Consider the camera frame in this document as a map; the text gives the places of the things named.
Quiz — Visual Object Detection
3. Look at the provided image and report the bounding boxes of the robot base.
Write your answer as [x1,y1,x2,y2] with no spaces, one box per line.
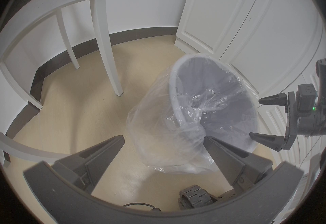
[178,184,241,210]

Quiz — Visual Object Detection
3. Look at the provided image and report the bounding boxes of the white wardrobe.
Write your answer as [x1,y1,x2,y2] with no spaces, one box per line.
[174,0,326,218]

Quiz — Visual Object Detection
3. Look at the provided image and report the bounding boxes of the clear plastic bag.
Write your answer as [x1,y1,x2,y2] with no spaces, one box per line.
[126,55,260,174]

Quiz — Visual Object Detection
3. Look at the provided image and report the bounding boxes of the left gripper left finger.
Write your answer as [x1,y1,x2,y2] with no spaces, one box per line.
[52,135,125,194]

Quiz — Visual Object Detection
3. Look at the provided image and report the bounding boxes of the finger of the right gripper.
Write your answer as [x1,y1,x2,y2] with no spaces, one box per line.
[249,132,284,152]
[258,92,287,106]

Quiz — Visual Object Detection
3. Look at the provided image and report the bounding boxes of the white trash bin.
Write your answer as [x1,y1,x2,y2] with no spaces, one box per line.
[143,55,259,167]

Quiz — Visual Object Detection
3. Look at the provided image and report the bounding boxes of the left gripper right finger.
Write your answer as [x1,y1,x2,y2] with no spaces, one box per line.
[203,136,274,194]

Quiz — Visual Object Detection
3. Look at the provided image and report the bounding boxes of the black cable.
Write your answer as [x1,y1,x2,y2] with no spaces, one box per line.
[122,202,161,213]

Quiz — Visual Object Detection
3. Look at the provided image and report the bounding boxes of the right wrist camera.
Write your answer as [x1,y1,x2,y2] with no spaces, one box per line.
[297,84,317,116]

